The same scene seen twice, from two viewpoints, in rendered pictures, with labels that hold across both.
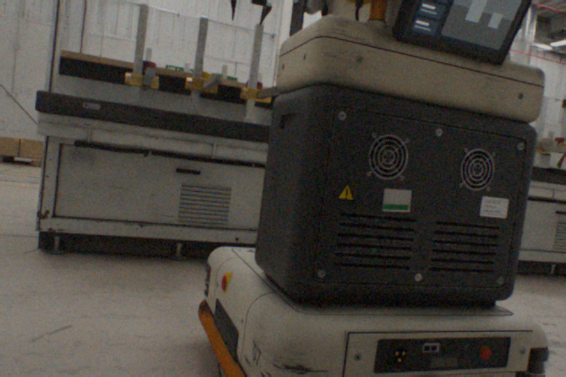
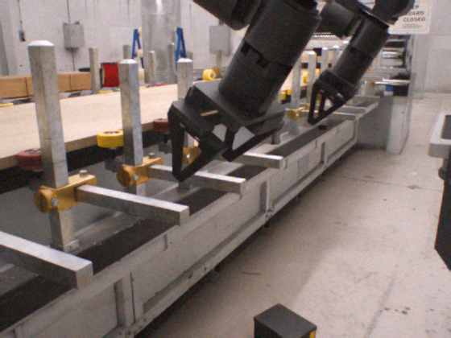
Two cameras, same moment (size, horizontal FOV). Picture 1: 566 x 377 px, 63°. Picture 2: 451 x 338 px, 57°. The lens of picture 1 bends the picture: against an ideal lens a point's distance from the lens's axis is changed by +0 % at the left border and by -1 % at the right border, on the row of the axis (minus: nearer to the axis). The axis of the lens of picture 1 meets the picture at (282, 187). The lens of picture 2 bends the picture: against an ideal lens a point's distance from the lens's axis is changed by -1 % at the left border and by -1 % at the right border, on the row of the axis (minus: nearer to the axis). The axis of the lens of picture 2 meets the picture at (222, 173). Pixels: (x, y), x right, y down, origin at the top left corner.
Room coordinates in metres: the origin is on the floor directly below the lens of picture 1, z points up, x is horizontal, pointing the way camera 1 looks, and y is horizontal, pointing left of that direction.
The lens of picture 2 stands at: (1.27, 0.48, 1.14)
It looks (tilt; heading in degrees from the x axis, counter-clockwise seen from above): 17 degrees down; 319
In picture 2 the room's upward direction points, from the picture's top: straight up
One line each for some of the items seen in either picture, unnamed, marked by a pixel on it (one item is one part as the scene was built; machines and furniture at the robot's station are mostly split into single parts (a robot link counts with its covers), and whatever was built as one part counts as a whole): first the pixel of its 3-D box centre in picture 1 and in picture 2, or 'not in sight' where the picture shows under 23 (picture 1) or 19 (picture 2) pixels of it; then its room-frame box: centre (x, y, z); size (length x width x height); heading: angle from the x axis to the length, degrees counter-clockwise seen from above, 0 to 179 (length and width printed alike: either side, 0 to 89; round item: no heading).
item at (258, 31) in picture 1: (253, 76); (54, 159); (2.14, 0.20, 0.91); 0.04 x 0.04 x 0.48; 20
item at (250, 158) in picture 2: not in sight; (217, 154); (2.24, -0.34, 0.81); 0.43 x 0.03 x 0.04; 20
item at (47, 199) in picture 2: (256, 95); (66, 192); (2.15, 0.17, 0.83); 0.14 x 0.06 x 0.05; 110
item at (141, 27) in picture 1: (138, 61); not in sight; (1.97, 0.67, 0.88); 0.04 x 0.04 x 0.48; 20
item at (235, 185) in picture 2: not in sight; (169, 175); (2.16, -0.11, 0.81); 0.43 x 0.03 x 0.04; 20
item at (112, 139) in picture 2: not in sight; (113, 150); (2.34, -0.04, 0.85); 0.08 x 0.08 x 0.11
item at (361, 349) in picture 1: (443, 352); not in sight; (0.84, -0.33, 0.23); 0.41 x 0.02 x 0.08; 110
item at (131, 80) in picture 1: (141, 81); not in sight; (1.98, 0.64, 0.80); 0.14 x 0.06 x 0.05; 110
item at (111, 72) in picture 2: not in sight; (117, 78); (10.84, -4.45, 0.41); 0.76 x 0.48 x 0.81; 117
